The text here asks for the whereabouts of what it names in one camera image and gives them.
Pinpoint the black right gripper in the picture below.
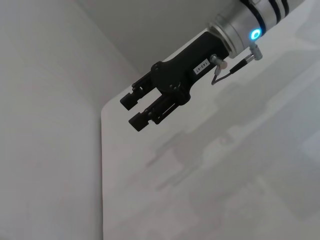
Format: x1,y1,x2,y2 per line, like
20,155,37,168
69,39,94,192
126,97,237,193
120,30,230,132

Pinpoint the thin black cable with plugs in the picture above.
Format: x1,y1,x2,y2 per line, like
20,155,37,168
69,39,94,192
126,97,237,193
209,42,264,86

